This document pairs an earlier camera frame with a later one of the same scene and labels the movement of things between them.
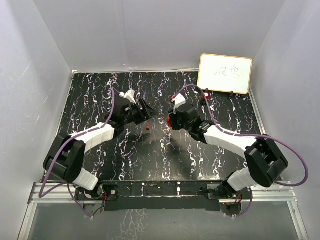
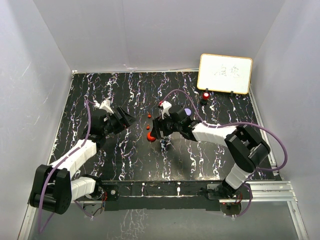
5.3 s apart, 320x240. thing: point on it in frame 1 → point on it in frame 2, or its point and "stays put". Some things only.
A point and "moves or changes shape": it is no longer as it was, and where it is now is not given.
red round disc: x=168 y=121 moves or changes shape
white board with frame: x=225 y=73 stays put
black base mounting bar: x=137 y=195 stays put
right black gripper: x=173 y=116 → x=159 y=125
